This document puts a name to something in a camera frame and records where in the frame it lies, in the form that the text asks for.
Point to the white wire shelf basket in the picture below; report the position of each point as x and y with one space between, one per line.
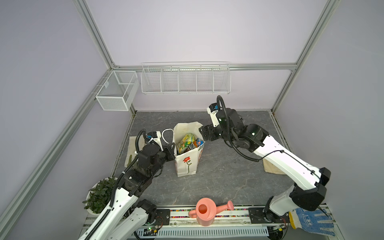
186 78

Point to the pink watering can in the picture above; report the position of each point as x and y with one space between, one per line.
206 210

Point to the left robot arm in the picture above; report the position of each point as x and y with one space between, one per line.
125 213

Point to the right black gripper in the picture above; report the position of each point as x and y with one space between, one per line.
210 128

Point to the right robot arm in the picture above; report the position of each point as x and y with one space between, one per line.
309 188

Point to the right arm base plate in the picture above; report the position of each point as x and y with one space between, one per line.
258 216

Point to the white vented rail cover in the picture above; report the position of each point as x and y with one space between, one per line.
203 233

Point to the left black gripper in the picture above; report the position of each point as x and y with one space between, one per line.
169 151

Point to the brown M&M's packet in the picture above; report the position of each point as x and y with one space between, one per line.
191 146

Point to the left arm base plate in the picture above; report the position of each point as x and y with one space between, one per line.
161 217

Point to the green Fox's candy bag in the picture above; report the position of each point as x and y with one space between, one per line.
184 143

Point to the small potted plant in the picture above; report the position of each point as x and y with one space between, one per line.
99 196

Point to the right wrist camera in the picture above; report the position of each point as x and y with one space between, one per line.
212 111

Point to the white mesh box basket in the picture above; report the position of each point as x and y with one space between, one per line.
118 91

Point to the beige work glove right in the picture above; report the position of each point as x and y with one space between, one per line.
270 168

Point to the white blue dotted glove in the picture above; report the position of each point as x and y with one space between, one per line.
316 222

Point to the blue M&M's packet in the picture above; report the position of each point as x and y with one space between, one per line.
198 142

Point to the white paper gift bag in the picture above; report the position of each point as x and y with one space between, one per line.
187 163

